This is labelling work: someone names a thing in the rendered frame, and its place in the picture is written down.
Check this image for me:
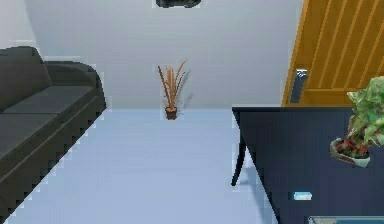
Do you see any brown dry potted plant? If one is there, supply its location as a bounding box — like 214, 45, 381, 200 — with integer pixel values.
157, 59, 188, 121

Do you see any dark navy table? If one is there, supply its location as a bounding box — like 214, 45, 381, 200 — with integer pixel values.
230, 105, 384, 224

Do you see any small light blue box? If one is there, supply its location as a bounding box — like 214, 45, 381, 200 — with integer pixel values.
293, 191, 313, 202

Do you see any dark grey sofa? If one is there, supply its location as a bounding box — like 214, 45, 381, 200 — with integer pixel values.
0, 45, 108, 221

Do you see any orange wooden slatted door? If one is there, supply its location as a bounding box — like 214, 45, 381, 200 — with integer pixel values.
281, 0, 384, 108

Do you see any green leafy potted plant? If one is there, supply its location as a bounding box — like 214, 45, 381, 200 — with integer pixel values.
329, 75, 384, 168

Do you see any light blue flat object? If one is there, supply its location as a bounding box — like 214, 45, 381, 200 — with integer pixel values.
307, 215, 384, 224

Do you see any grey door handle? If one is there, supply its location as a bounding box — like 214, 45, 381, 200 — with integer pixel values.
289, 68, 308, 104

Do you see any black wall-mounted object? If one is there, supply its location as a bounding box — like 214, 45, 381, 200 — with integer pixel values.
155, 0, 202, 9

